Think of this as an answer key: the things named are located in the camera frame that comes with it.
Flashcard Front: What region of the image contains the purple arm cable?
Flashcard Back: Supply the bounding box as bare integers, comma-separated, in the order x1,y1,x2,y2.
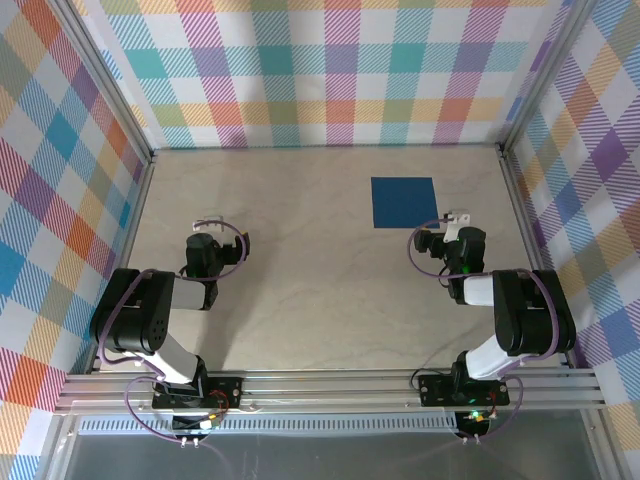
97,219,251,444
407,217,564,444

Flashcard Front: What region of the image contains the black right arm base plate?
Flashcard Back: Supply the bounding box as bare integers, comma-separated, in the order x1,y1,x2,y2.
417,373,511,407

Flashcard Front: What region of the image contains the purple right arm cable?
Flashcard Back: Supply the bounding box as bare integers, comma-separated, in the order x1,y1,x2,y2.
407,217,564,444

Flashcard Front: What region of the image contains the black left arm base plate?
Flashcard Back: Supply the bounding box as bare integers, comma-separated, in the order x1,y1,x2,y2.
151,377,245,410

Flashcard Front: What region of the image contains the grey slotted cable duct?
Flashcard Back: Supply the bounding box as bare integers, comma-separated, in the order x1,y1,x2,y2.
77,417,461,435

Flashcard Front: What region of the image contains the blue cloth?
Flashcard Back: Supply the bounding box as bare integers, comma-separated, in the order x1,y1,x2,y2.
370,176,440,230

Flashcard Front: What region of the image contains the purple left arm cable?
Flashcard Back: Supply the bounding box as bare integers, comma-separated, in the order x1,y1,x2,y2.
97,219,251,444

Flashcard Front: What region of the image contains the long aluminium frame rail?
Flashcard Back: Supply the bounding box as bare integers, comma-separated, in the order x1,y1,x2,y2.
53,368,609,415

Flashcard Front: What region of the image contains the small black circuit board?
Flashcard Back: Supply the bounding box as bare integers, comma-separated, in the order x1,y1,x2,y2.
455,408,499,437
171,410,224,435

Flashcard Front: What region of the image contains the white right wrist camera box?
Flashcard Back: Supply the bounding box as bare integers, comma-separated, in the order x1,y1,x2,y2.
442,209,473,245

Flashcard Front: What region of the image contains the grey metal panel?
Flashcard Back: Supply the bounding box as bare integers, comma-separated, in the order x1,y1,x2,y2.
47,429,609,480

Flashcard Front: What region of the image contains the aluminium table side rail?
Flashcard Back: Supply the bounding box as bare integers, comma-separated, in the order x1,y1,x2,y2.
497,144,576,371
88,152,157,375

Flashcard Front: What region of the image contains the aluminium frame post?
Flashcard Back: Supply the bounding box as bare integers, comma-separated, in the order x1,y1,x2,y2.
497,0,604,154
49,0,155,166

